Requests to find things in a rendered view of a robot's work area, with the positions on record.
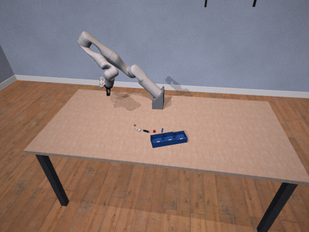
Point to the blue bin rack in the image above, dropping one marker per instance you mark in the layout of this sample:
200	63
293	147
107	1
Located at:
169	138

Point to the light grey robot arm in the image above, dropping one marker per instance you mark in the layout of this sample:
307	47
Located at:
109	60

